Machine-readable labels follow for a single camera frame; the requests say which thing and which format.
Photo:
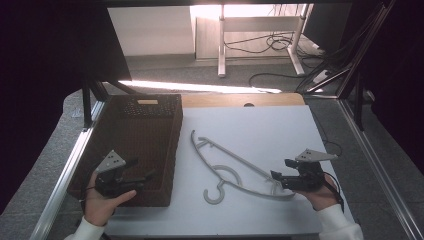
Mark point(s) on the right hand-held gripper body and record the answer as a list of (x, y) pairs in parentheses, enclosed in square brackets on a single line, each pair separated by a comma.
[(305, 178)]

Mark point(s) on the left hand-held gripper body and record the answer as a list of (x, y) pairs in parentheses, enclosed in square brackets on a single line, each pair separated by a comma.
[(108, 181)]

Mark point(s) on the grey plastic clothes hanger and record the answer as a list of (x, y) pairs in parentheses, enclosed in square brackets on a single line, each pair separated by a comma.
[(230, 155)]

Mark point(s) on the person's right hand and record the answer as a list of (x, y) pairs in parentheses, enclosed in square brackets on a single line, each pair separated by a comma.
[(320, 198)]

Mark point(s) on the person's left hand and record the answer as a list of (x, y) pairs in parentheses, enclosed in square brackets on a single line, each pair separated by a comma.
[(100, 206)]

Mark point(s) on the brown woven basket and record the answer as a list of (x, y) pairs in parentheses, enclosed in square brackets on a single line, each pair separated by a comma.
[(140, 143)]

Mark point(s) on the white table mat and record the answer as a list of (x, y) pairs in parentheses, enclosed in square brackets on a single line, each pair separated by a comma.
[(253, 126)]

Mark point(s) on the black metal stand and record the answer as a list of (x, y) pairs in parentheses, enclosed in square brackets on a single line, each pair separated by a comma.
[(358, 100), (87, 103)]

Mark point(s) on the dark curtain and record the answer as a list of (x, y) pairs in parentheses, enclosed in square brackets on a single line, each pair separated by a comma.
[(43, 66), (400, 66)]

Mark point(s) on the white cabinet panel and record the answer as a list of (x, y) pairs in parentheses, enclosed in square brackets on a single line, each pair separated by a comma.
[(150, 30)]

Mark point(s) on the aluminium frame rail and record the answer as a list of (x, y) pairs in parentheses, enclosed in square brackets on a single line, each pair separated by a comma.
[(373, 156), (66, 173)]

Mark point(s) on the white metal desk frame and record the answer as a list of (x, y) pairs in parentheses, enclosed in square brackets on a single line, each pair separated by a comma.
[(221, 40)]

